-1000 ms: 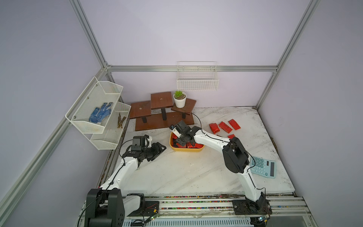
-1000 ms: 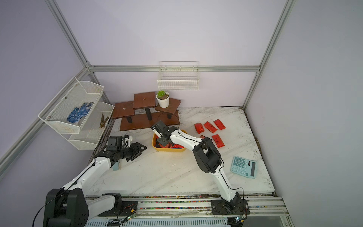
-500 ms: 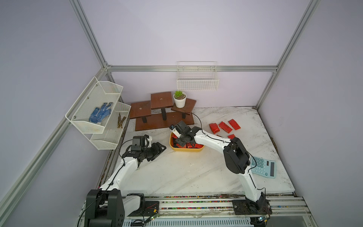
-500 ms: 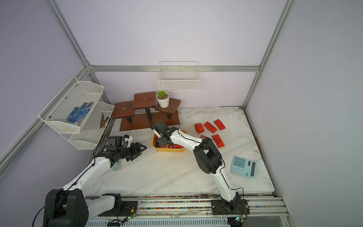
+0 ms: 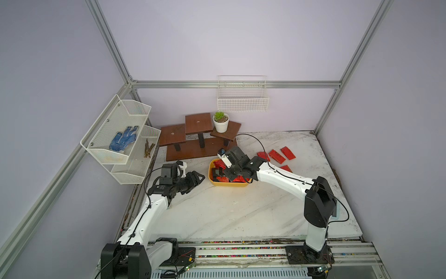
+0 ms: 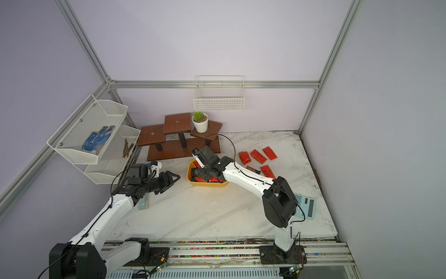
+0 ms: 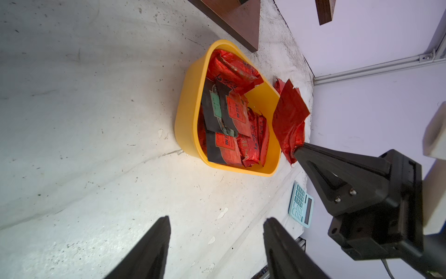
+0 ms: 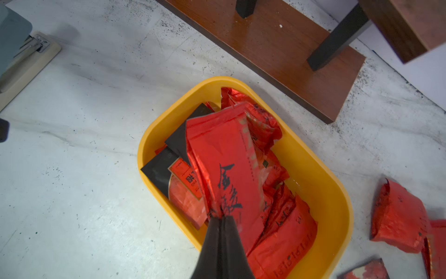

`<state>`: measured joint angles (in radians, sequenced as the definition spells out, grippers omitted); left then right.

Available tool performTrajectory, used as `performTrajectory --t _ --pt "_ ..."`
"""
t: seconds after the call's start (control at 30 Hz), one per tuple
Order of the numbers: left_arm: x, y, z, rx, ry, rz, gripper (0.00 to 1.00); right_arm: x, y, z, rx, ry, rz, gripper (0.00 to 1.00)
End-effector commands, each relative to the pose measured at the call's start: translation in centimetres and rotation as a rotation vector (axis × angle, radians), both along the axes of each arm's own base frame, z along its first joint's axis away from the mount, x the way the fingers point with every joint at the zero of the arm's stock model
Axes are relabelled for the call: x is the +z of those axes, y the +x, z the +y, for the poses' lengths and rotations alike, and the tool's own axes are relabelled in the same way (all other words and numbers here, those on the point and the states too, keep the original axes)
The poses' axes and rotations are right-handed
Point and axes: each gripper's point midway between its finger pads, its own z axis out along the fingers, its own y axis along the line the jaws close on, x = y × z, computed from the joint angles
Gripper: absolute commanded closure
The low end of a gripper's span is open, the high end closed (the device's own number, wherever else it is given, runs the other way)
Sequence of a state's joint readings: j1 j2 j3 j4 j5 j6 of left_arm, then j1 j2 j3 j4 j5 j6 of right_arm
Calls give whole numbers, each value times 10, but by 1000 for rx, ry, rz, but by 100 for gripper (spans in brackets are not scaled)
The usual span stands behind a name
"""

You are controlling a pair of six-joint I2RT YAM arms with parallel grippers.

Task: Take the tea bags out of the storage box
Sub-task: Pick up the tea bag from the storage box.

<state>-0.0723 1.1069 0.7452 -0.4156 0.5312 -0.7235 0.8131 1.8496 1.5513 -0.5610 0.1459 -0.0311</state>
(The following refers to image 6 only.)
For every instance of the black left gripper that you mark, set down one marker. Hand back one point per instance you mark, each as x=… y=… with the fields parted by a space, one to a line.
x=170 y=181

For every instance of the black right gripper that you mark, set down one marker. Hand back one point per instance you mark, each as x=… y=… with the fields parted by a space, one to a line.
x=202 y=172

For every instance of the crinkled red foil tea bag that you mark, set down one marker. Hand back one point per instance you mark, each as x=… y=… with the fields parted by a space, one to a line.
x=244 y=157

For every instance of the large red tea bag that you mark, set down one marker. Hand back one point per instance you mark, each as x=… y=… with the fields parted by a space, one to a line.
x=255 y=154

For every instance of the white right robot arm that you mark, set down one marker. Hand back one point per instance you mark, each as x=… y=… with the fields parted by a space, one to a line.
x=278 y=199

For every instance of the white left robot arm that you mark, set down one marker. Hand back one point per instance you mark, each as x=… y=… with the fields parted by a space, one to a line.
x=83 y=256

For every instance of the red tea bags pile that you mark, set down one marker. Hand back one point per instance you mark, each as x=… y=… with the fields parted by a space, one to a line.
x=203 y=173

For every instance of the yellow plastic storage box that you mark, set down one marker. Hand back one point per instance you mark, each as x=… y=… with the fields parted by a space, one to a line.
x=197 y=180

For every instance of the black red patterned tea bag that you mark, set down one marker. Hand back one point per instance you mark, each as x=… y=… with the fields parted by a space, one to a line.
x=253 y=170

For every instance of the brown wooden tiered stand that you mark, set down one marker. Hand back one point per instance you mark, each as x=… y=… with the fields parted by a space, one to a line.
x=177 y=137

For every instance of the small potted green plant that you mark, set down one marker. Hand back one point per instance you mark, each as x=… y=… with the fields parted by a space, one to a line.
x=200 y=121

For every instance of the brown wooden clothespins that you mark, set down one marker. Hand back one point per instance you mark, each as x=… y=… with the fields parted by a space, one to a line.
x=127 y=148

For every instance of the white mesh lower shelf basket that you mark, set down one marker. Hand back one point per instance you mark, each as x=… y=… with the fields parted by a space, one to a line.
x=112 y=161

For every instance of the white mesh shelf basket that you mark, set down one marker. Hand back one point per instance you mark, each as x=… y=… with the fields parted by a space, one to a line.
x=90 y=117
x=112 y=161

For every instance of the blue work glove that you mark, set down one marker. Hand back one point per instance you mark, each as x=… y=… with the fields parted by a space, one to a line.
x=96 y=139

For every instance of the white mesh upper shelf basket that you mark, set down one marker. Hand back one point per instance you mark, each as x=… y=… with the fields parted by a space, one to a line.
x=90 y=117

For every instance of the light blue calculator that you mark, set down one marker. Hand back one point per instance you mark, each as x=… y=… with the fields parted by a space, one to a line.
x=306 y=208

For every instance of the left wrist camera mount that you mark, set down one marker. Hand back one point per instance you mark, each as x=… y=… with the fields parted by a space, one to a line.
x=154 y=168

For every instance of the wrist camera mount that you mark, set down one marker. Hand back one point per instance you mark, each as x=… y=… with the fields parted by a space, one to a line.
x=195 y=154
x=154 y=168

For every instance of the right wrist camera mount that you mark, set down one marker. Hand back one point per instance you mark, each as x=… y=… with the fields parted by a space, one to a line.
x=195 y=154

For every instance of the white wire wall basket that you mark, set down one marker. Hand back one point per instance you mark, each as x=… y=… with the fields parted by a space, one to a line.
x=219 y=93

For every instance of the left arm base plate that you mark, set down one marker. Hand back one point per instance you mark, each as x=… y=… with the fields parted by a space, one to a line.
x=153 y=257

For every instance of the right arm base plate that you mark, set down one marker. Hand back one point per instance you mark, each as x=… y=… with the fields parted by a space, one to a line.
x=272 y=255

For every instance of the aluminium frame profiles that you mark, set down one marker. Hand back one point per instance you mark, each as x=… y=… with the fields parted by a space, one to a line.
x=11 y=196

